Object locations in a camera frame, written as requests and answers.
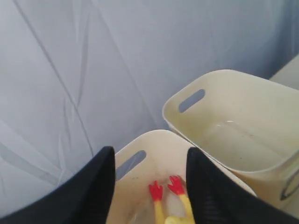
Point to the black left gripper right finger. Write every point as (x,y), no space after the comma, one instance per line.
(216,199)

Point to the white backdrop curtain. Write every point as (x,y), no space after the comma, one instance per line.
(78,75)

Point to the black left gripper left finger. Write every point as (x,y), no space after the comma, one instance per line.
(84,199)

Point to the cream bin with X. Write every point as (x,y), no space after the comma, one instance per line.
(165,155)

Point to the cream bin with O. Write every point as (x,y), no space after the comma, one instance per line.
(247,124)

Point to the headless yellow chicken body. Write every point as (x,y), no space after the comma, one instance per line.
(171,202)

